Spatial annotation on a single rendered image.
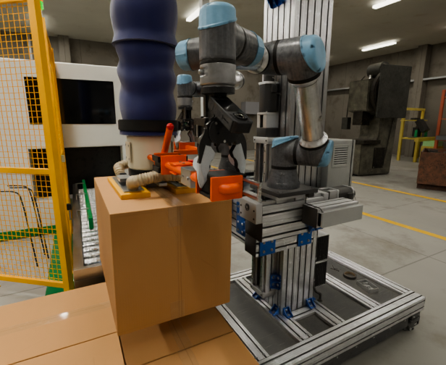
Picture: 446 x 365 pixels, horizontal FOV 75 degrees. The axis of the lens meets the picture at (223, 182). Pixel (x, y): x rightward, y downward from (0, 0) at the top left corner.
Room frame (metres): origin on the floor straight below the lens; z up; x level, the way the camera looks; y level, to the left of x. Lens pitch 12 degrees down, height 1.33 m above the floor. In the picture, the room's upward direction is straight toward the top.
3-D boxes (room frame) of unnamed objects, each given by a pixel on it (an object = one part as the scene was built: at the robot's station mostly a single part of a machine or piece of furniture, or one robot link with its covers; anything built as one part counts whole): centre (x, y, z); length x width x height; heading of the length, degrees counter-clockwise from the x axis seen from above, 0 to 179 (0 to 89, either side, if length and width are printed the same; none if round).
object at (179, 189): (1.19, 0.21, 1.10); 0.34 x 0.10 x 0.05; 28
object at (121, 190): (1.10, 0.38, 1.10); 0.34 x 0.10 x 0.05; 28
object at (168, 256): (1.14, 0.29, 0.88); 0.60 x 0.40 x 0.40; 27
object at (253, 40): (0.73, -0.03, 1.50); 0.11 x 0.11 x 0.08; 57
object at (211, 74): (0.63, 0.01, 1.42); 0.08 x 0.08 x 0.05
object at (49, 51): (2.87, 1.62, 1.05); 1.17 x 0.10 x 2.10; 27
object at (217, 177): (0.62, 0.01, 1.20); 0.08 x 0.07 x 0.05; 28
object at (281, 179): (1.32, -0.28, 1.09); 0.15 x 0.15 x 0.10
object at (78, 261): (2.37, 1.26, 0.50); 2.31 x 0.05 x 0.19; 27
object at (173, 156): (0.93, 0.17, 1.20); 0.10 x 0.08 x 0.06; 118
